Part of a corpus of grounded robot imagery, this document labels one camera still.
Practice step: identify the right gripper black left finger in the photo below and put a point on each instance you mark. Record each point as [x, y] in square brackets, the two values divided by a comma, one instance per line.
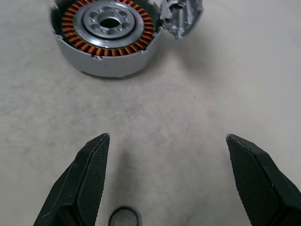
[82, 179]

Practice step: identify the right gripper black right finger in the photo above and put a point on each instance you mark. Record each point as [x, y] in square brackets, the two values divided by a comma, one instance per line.
[258, 183]

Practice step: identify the grey motor housing copper windings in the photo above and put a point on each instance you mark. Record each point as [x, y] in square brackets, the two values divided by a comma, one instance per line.
[70, 55]

